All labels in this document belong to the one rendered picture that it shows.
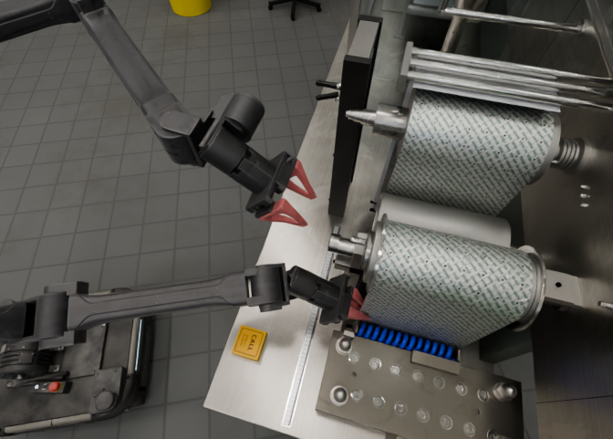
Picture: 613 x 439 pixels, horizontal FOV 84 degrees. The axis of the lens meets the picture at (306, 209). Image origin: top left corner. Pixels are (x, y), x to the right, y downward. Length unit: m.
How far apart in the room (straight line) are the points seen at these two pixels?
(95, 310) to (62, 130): 2.52
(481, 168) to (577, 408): 0.39
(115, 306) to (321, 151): 0.82
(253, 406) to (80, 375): 1.04
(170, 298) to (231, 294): 0.11
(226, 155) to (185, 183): 1.89
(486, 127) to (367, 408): 0.58
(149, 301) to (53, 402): 1.23
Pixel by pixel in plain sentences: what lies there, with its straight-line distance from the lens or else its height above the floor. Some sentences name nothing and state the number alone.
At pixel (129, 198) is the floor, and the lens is 2.48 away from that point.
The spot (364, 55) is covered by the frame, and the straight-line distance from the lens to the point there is 0.70.
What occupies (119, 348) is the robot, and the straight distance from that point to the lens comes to 1.80.
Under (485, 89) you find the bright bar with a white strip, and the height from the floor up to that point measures 1.45.
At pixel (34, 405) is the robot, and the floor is 0.24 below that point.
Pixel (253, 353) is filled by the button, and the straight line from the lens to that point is 0.92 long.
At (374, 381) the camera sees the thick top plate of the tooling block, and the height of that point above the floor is 1.03.
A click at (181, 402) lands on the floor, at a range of 1.91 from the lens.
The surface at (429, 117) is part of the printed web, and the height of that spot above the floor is 1.40.
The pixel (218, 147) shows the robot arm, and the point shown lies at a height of 1.45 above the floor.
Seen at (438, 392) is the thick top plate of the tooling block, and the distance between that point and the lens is 0.84.
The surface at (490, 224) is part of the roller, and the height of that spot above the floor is 1.23.
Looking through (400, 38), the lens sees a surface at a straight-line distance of 1.46.
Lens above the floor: 1.82
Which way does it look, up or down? 58 degrees down
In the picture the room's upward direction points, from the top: straight up
